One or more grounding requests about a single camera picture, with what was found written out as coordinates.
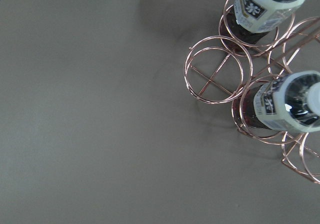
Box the tea bottle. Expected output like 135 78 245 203
219 0 306 53
232 70 320 133

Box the rose gold wire bottle basket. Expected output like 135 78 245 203
184 0 320 183

